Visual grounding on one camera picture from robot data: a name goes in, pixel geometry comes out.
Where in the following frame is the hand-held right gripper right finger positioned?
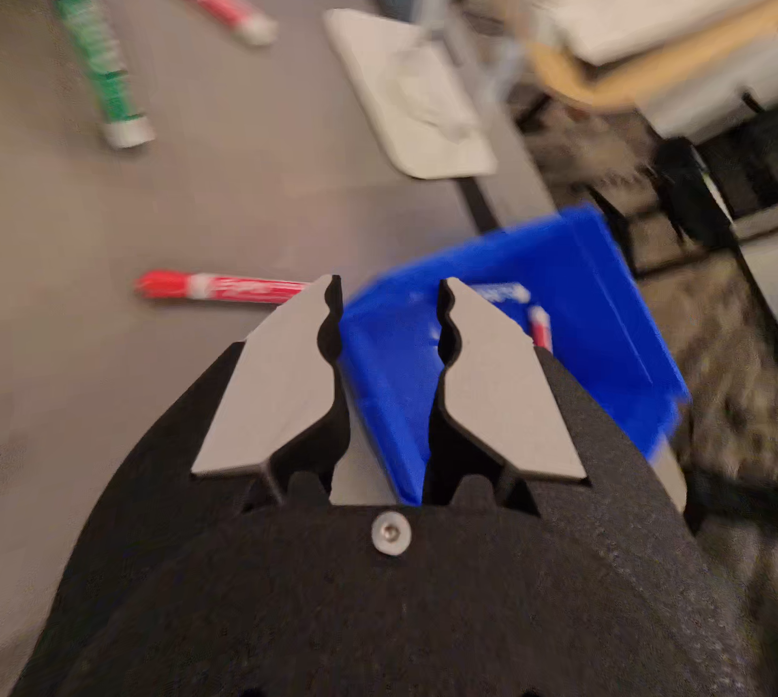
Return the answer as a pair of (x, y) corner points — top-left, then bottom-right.
(423, 277), (588, 506)

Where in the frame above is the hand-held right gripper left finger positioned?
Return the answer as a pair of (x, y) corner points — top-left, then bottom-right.
(190, 273), (353, 505)

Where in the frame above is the green marker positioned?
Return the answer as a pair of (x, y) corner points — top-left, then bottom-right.
(36, 0), (158, 150)

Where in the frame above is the blue bin with square tag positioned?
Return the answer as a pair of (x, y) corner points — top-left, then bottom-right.
(337, 205), (690, 506)

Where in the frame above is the white document stand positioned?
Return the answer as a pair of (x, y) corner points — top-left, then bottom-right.
(322, 0), (530, 181)

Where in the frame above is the tan wooden board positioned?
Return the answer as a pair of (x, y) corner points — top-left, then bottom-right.
(526, 0), (778, 115)

